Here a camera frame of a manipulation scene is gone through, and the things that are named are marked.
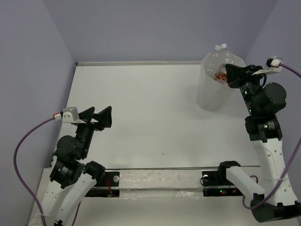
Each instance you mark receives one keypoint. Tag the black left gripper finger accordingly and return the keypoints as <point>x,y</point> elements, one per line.
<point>103,118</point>
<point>87,114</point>

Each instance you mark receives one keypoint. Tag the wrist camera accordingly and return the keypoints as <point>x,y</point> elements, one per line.
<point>67,115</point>
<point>273,65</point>

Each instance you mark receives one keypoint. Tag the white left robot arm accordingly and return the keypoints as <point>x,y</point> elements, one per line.
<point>70,180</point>

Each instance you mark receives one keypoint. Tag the red cap small bottle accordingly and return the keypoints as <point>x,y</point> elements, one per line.
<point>221,74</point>

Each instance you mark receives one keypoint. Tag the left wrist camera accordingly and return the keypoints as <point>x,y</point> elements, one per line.
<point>67,115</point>

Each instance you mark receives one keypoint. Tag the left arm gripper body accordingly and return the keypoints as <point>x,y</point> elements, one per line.
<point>85,132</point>

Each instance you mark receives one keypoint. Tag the white plastic bin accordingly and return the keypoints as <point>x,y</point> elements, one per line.
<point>211,94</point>

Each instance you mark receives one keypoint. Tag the clear crushed plastic bottle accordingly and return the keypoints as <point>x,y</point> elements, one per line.
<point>214,59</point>

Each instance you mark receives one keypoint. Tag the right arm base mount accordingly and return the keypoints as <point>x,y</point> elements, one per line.
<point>213,186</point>

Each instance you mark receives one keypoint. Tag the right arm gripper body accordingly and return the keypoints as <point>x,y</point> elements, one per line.
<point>249,89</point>

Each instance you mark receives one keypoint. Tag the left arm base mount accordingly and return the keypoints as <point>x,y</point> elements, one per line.
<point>108,187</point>

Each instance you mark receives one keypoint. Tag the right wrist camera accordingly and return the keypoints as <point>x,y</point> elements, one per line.
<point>273,65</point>

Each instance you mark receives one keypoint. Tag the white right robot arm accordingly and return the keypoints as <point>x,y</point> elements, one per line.
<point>149,127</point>

